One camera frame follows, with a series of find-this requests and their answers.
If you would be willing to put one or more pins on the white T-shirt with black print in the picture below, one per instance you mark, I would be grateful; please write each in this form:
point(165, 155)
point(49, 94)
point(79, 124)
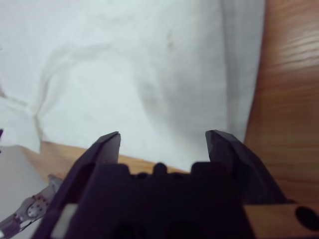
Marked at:
point(124, 74)

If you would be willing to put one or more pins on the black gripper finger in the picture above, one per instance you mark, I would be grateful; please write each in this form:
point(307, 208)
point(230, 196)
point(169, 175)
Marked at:
point(84, 171)
point(249, 174)

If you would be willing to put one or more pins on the black clamp with silver fittings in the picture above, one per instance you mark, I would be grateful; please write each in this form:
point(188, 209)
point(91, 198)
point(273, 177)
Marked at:
point(35, 209)

